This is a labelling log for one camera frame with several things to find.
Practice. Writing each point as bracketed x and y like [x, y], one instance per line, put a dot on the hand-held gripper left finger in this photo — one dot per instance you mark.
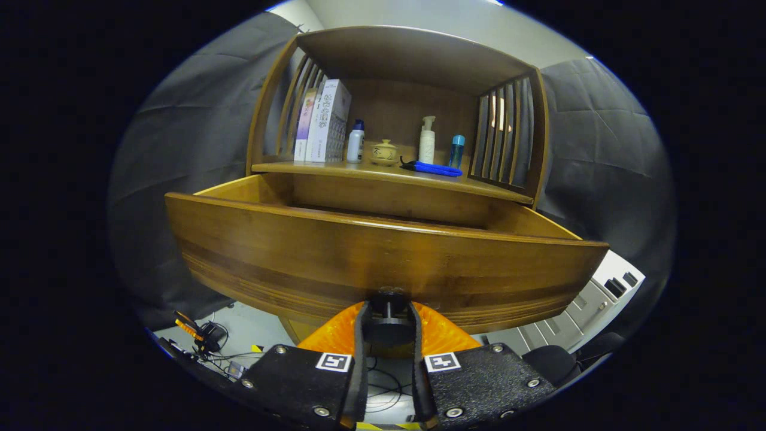
[362, 359]

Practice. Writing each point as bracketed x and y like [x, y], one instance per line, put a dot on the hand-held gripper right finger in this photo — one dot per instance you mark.
[418, 359]

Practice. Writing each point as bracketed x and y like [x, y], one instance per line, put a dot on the brown wooden drawer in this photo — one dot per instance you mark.
[359, 251]

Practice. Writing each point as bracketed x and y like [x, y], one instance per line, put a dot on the white drawer unit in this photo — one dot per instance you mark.
[574, 311]

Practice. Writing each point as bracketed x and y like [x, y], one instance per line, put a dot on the wooden countertop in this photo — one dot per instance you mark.
[335, 168]

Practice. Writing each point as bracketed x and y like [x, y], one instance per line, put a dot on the brown wooden cabinet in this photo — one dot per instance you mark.
[407, 60]

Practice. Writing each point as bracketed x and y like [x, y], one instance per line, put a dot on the black chair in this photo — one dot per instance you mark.
[556, 362]

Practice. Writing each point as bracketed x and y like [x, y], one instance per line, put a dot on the orange and black device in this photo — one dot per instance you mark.
[194, 332]

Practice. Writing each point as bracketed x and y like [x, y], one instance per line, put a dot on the folded blue cloth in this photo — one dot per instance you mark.
[437, 170]

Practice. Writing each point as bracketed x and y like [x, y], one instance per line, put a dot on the slim black object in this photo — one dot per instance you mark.
[407, 163]

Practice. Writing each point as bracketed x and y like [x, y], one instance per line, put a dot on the yellow saucer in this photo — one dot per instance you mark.
[383, 164]

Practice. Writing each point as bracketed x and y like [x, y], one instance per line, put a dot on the yellow lidded teacup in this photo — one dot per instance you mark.
[383, 151]

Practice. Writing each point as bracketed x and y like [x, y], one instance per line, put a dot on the blue translucent bottle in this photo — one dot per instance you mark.
[456, 152]

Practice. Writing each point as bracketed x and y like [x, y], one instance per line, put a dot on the white bottle with blue cap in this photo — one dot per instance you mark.
[355, 143]

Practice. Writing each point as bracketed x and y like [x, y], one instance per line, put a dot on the white pump bottle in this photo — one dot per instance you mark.
[426, 143]

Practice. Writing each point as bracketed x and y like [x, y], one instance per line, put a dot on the large white book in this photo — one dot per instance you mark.
[332, 120]

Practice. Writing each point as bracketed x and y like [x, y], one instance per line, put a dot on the purple book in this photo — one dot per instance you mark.
[304, 123]

